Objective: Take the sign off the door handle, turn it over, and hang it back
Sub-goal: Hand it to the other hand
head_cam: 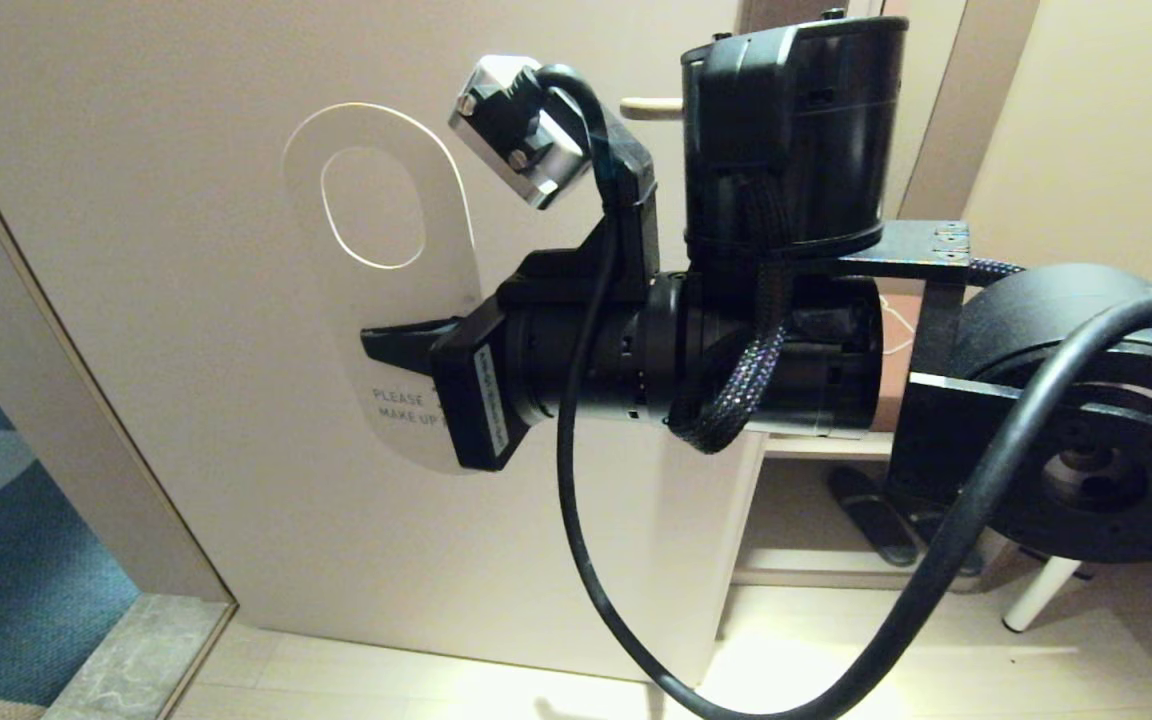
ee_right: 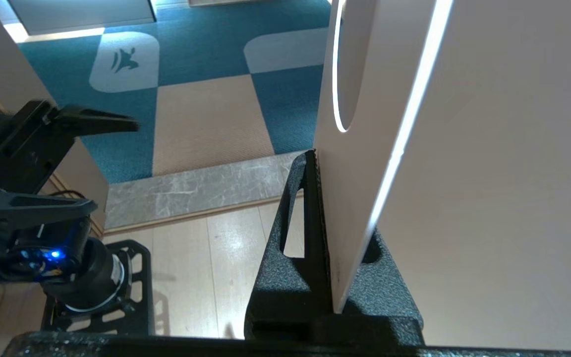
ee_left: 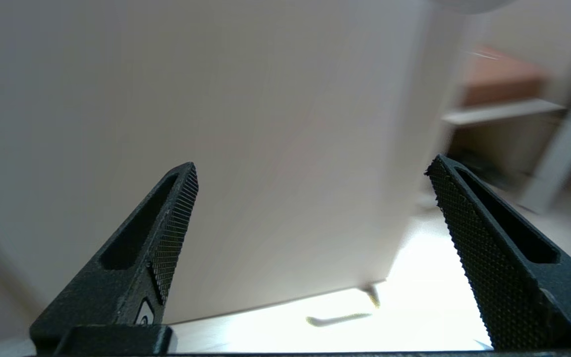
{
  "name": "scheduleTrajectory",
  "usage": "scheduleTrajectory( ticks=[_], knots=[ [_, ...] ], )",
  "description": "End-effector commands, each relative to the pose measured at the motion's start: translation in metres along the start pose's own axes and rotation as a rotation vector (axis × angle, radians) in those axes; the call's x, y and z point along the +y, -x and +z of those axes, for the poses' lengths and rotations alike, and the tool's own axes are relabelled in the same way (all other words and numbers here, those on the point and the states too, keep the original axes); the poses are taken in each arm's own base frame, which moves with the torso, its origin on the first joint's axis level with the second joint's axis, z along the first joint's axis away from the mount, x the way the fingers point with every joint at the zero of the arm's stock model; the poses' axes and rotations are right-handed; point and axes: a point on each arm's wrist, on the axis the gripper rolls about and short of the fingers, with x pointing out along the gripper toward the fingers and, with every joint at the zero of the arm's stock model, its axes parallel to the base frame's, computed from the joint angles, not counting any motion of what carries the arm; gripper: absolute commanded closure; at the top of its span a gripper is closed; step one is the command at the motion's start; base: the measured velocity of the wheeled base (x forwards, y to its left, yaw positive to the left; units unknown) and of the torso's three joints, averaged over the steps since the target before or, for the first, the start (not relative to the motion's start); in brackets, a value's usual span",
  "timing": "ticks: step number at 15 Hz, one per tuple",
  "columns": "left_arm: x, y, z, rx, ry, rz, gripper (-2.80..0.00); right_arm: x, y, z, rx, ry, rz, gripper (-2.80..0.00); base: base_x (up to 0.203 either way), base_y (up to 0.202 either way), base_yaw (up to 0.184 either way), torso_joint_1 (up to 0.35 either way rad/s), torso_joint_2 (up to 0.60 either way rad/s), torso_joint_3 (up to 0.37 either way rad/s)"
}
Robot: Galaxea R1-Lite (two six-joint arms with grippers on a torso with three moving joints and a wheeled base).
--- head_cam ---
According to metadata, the white table leg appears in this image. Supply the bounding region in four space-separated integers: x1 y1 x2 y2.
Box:
1001 250 1152 635

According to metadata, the white room door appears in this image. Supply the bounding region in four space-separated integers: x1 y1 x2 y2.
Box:
0 0 842 691

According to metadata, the taupe framed wall mirror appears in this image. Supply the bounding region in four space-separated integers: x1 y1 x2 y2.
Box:
884 0 1042 223

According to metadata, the dark slipper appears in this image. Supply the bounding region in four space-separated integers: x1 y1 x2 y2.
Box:
827 468 919 569
911 510 985 578

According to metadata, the cream bench shelf unit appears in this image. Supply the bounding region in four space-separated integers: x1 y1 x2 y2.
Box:
731 430 1017 591

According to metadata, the smooth black right arm cable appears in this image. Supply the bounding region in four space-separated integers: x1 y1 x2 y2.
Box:
534 62 1152 720

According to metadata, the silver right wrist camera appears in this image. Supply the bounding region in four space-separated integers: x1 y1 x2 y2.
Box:
448 55 597 211

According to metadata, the cream lever door handle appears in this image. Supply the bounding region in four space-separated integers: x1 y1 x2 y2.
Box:
620 96 685 122

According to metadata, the white door hanger sign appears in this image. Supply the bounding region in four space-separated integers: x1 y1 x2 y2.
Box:
281 102 485 476

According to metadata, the brown bench cushion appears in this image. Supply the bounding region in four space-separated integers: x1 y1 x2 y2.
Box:
874 295 924 433

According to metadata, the brown door lock plate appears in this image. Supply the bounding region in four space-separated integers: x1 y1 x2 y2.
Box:
739 0 827 26

